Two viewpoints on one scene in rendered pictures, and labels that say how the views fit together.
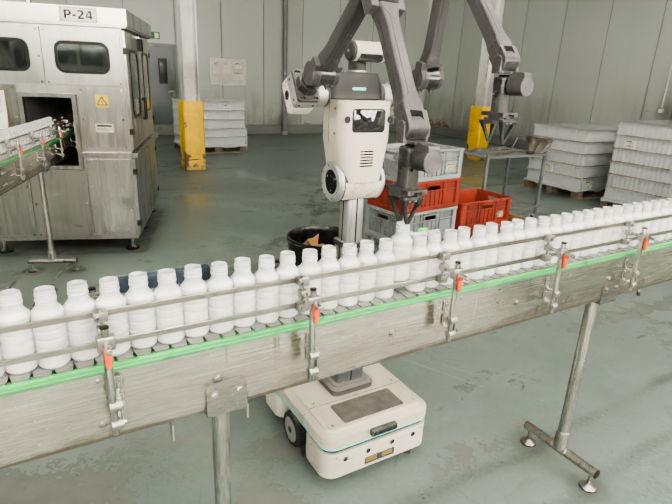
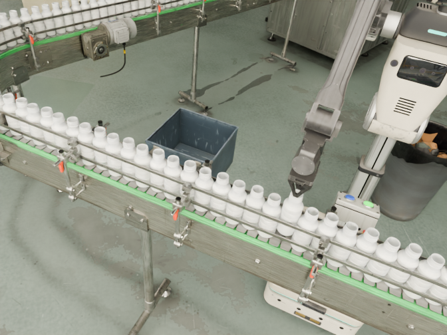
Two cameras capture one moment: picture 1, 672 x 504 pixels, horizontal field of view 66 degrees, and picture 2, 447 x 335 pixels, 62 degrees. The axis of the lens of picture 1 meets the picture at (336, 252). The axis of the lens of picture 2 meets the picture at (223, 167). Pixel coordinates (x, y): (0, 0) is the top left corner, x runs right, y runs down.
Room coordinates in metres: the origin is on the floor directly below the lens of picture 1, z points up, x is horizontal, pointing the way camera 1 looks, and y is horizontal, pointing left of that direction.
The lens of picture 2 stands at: (0.69, -0.63, 1.95)
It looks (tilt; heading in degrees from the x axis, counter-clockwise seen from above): 41 degrees down; 50
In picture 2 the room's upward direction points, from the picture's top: 8 degrees clockwise
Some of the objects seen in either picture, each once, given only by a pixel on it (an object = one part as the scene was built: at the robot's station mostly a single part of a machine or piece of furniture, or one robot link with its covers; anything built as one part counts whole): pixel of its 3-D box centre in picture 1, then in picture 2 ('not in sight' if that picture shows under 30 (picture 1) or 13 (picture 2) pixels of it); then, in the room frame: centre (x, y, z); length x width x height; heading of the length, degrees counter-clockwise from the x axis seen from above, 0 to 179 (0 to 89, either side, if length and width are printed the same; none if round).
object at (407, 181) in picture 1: (407, 179); (306, 162); (1.36, -0.18, 1.32); 0.10 x 0.07 x 0.07; 31
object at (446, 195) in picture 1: (413, 190); not in sight; (3.87, -0.57, 0.78); 0.61 x 0.41 x 0.22; 128
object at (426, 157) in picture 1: (421, 146); (314, 143); (1.33, -0.21, 1.42); 0.12 x 0.09 x 0.12; 30
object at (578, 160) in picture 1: (580, 159); not in sight; (8.16, -3.77, 0.50); 1.23 x 1.05 x 1.00; 119
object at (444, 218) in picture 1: (410, 218); not in sight; (3.86, -0.57, 0.55); 0.61 x 0.41 x 0.22; 128
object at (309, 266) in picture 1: (309, 281); (203, 189); (1.21, 0.06, 1.08); 0.06 x 0.06 x 0.17
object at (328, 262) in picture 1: (327, 277); (220, 194); (1.25, 0.02, 1.08); 0.06 x 0.06 x 0.17
